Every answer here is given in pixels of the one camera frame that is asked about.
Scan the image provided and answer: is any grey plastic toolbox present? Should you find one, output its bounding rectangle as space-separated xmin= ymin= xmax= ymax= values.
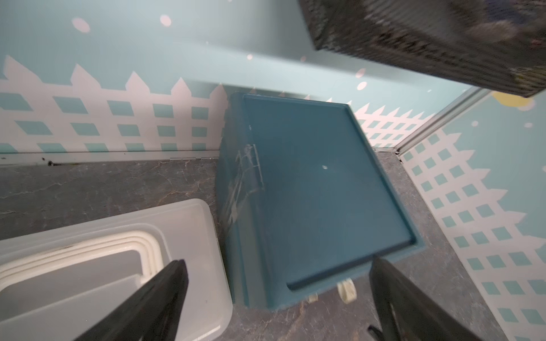
xmin=1 ymin=199 xmax=233 ymax=340

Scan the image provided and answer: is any teal drawer cabinet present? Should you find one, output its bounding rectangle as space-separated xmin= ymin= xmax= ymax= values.
xmin=216 ymin=92 xmax=425 ymax=311

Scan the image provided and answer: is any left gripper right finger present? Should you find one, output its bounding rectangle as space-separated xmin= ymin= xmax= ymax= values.
xmin=368 ymin=257 xmax=479 ymax=340

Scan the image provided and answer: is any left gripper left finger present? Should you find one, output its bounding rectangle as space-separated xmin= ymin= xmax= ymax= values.
xmin=77 ymin=260 xmax=189 ymax=340

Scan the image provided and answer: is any black wire wall basket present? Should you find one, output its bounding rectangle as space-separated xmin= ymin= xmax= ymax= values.
xmin=299 ymin=0 xmax=545 ymax=97

